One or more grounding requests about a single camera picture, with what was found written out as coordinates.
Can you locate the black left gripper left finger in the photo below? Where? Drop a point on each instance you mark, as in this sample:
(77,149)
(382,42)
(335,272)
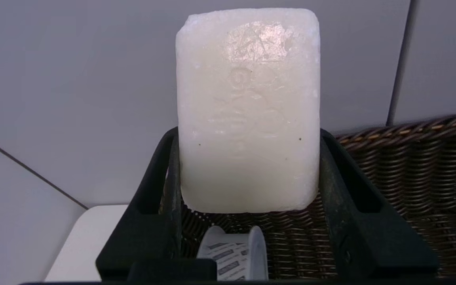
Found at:
(149,237)

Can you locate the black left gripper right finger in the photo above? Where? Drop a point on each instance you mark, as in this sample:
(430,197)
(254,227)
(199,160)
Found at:
(366,237)

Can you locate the white tape roll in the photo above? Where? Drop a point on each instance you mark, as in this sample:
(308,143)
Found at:
(232,253)

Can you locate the white soap bar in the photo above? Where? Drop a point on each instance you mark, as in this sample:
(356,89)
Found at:
(247,118)

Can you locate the dark brown wicker basket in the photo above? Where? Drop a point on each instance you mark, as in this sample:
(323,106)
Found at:
(430,178)

